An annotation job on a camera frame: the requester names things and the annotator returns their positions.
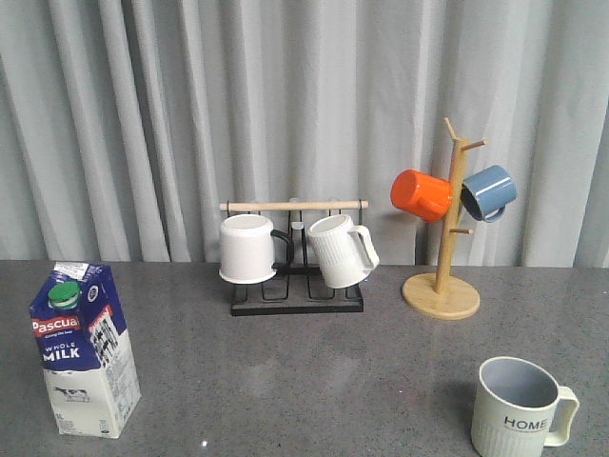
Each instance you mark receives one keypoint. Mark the blue white milk carton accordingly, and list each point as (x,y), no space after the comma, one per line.
(85,351)

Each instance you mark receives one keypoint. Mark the cream HOME mug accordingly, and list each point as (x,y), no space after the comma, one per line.
(520,409)

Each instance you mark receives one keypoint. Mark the white ribbed mug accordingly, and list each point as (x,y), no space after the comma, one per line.
(344,251)

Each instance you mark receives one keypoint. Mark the orange mug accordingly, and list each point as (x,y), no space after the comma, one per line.
(421,194)

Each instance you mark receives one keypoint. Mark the wooden mug tree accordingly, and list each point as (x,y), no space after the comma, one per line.
(439,294)

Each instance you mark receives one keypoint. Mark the blue mug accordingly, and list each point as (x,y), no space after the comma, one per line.
(486,193)

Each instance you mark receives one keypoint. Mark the grey curtain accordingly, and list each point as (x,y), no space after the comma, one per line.
(125,124)

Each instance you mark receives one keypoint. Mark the white mug black handle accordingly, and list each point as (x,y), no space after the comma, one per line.
(248,251)

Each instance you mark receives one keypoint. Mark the black wire mug rack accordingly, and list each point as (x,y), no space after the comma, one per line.
(299,287)

